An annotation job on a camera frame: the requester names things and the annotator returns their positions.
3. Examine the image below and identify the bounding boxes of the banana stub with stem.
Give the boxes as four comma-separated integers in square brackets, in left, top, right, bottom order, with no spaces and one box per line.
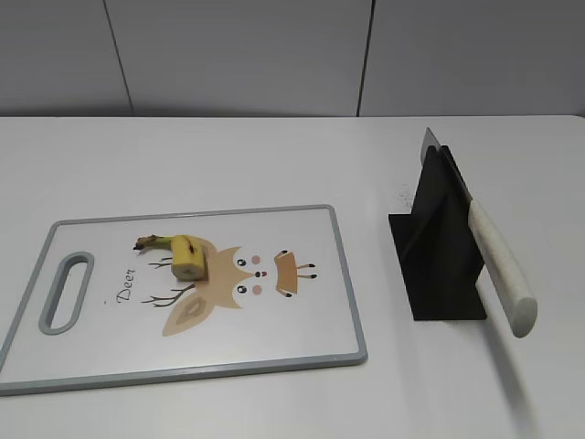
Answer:
[133,234,207,282]

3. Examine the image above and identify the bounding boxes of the white handled kitchen knife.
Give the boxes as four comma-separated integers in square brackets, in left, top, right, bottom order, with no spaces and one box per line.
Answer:
[420,128,538,338]

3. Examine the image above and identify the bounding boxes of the white deer print cutting board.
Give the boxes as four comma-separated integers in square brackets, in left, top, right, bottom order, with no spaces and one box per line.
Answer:
[1,204,367,396]

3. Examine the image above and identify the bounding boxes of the black knife stand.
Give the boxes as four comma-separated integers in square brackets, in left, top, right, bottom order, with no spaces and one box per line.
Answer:
[388,145,486,321]

